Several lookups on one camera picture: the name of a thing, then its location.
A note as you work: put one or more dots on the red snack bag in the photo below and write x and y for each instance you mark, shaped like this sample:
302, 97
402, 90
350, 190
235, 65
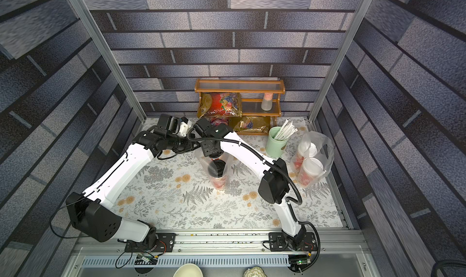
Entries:
226, 104

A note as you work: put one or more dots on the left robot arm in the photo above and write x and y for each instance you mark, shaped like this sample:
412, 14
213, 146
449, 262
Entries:
89, 211

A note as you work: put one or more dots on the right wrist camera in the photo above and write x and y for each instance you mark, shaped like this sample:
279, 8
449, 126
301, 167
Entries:
206, 130

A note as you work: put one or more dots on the pink snack packet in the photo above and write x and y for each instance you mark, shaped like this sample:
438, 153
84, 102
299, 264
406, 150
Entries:
218, 121

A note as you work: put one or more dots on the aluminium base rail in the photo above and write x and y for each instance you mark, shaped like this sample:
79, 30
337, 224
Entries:
227, 248

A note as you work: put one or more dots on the red floral milk tea cup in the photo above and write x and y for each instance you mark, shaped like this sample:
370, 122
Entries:
305, 150

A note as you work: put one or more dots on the translucent plastic carrier bag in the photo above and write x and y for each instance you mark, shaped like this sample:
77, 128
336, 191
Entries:
325, 151

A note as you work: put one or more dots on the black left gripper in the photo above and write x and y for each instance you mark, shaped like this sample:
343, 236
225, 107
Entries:
192, 146

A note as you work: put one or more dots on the black lid milk tea cup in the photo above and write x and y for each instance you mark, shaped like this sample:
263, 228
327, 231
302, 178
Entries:
218, 177

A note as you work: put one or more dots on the green plastic straw cup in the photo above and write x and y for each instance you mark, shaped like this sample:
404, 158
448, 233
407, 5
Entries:
275, 146

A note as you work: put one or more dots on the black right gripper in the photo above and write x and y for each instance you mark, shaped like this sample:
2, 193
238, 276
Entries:
212, 148

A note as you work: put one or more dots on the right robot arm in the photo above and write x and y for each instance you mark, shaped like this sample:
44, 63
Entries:
275, 187

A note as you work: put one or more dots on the gold fruit snack bag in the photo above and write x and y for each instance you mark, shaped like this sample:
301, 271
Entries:
250, 124

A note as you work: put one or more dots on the patterned round object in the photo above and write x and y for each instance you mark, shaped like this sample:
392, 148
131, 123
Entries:
254, 272

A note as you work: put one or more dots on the white round bowl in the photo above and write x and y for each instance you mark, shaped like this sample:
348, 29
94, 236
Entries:
188, 270

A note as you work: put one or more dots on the pink capped white bottle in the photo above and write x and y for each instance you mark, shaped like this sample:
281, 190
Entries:
267, 101

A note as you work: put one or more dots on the wooden shelf rack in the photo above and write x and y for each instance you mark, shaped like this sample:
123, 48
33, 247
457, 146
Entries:
250, 107

